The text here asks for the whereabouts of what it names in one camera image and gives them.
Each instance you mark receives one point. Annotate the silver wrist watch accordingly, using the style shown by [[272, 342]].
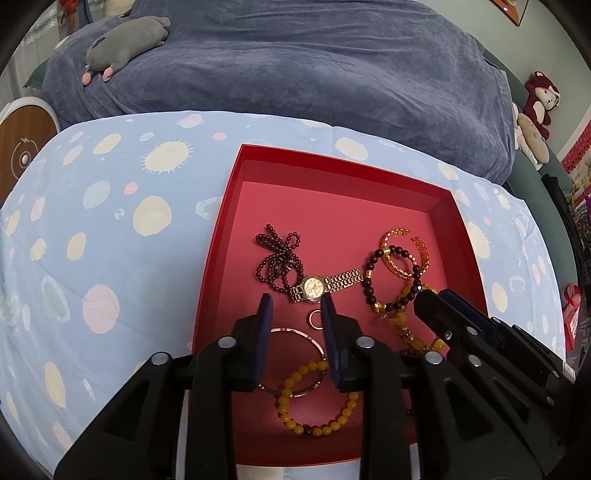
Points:
[[313, 287]]

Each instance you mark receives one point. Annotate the red ribbon curtain tie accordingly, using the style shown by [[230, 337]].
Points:
[[71, 7]]

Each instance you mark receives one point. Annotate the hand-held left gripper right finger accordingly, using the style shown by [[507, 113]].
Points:
[[330, 341]]

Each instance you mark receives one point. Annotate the dark green sofa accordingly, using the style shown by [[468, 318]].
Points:
[[531, 184]]

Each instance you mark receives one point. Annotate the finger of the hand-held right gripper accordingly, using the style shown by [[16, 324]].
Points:
[[466, 309], [438, 318]]

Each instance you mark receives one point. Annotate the grey plush mouse toy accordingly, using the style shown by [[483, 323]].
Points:
[[122, 44]]

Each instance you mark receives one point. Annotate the white sheer curtain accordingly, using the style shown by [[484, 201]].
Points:
[[32, 50]]

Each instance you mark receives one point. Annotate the white plush toy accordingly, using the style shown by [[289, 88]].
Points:
[[117, 7]]

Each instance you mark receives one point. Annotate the thin rose gold bangle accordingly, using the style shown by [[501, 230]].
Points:
[[318, 346]]

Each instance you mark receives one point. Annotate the red monkey plush toy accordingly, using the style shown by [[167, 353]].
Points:
[[542, 99]]

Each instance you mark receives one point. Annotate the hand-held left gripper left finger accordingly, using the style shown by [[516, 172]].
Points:
[[264, 337]]

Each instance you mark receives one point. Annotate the light blue planet-print blanket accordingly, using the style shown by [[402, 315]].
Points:
[[115, 258]]

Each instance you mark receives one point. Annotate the white round wooden-top table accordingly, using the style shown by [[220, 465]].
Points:
[[23, 147]]

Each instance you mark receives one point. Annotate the orange wall picture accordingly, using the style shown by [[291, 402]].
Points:
[[508, 5]]

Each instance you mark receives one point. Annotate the blue-grey plush duvet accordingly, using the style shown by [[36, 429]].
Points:
[[300, 69]]

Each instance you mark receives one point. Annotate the beige plush toy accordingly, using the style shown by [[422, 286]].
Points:
[[531, 136]]

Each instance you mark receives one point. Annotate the red gift bag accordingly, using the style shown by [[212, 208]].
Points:
[[572, 318]]

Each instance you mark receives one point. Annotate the red cardboard box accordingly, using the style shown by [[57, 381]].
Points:
[[323, 207]]

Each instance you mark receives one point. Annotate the black cloth item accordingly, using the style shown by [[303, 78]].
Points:
[[558, 207]]

